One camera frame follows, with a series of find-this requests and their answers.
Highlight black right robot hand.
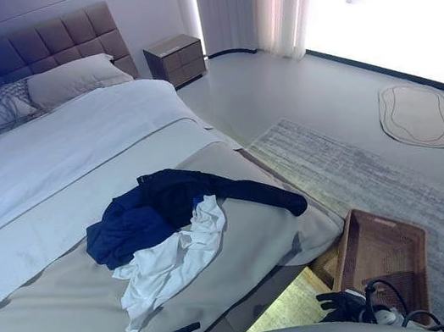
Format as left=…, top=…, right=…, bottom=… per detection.
left=315, top=285, right=372, bottom=332

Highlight navy blue garment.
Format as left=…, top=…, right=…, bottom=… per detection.
left=76, top=183, right=181, bottom=274

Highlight black trousers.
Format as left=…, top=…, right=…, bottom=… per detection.
left=135, top=145, right=311, bottom=244

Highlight wooden bed leg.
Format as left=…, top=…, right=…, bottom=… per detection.
left=303, top=239, right=350, bottom=294

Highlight brown wicker basket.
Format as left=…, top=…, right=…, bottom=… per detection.
left=324, top=196, right=443, bottom=332

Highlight bed with grey cover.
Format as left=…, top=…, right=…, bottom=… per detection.
left=0, top=123, right=367, bottom=332

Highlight white shirt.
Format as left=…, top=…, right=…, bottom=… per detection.
left=100, top=191, right=246, bottom=332

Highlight grey area rug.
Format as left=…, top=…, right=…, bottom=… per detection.
left=205, top=90, right=444, bottom=332

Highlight small beige oval rug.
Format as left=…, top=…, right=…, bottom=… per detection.
left=374, top=75, right=444, bottom=160

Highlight white duvet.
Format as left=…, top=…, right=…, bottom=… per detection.
left=0, top=63, right=267, bottom=318

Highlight brown nightstand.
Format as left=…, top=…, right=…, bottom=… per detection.
left=141, top=30, right=210, bottom=95

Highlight beige pillow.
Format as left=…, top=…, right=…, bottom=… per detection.
left=23, top=47, right=138, bottom=115

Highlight white sheer curtain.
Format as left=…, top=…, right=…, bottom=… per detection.
left=197, top=0, right=337, bottom=76

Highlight brown tufted headboard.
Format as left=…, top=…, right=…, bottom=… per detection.
left=0, top=0, right=141, bottom=103

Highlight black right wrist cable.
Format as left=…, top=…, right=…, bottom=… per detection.
left=361, top=268, right=444, bottom=332

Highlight grey bed frame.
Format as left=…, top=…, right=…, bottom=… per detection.
left=188, top=261, right=322, bottom=332

